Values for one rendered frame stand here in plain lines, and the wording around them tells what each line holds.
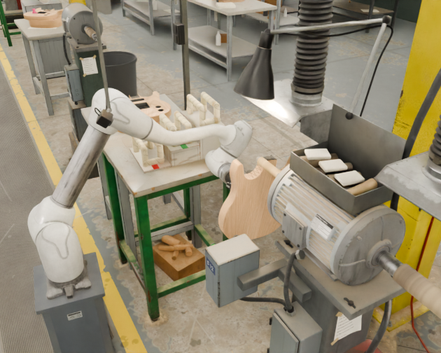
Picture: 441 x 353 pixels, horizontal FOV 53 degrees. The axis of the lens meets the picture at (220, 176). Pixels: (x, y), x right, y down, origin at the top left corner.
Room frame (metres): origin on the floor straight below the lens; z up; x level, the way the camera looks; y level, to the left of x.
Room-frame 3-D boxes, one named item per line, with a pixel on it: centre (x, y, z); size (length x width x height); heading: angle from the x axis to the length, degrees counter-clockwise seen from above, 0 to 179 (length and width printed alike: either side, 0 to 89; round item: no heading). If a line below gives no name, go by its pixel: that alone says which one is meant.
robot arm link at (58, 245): (1.40, 0.67, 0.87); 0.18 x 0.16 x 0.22; 33
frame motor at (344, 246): (1.11, -0.34, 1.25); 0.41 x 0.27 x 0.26; 29
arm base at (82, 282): (1.37, 0.66, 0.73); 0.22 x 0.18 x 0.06; 21
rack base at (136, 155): (2.04, 0.38, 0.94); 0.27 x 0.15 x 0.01; 26
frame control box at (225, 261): (1.07, -0.09, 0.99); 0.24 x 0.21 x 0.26; 29
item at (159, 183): (2.12, 0.30, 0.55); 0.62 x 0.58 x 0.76; 29
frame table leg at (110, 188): (2.24, 0.66, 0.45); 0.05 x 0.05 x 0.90; 29
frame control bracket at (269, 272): (1.09, -0.15, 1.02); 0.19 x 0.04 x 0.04; 119
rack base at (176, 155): (2.11, 0.24, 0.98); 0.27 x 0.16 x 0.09; 26
